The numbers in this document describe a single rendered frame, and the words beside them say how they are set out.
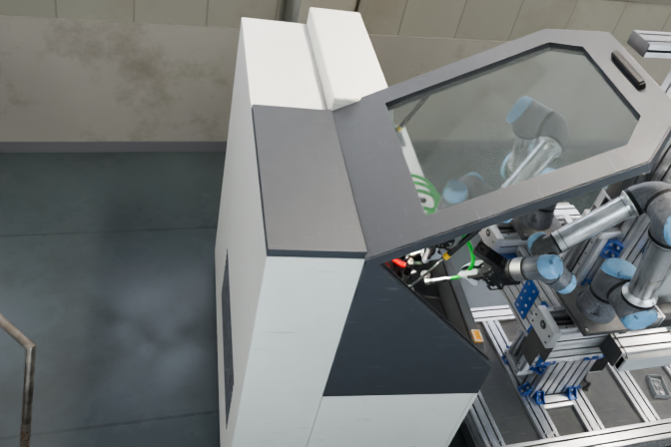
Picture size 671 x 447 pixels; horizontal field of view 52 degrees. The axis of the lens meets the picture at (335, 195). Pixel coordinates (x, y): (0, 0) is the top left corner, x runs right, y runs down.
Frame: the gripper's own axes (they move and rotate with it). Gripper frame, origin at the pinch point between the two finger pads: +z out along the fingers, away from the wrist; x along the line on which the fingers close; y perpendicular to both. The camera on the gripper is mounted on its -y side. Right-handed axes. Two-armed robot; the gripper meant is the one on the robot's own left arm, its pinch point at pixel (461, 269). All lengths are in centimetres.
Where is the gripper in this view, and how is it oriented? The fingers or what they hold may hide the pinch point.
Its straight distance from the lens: 241.9
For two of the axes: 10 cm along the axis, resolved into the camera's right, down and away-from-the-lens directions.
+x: 4.8, -6.6, 5.8
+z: -6.6, 1.6, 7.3
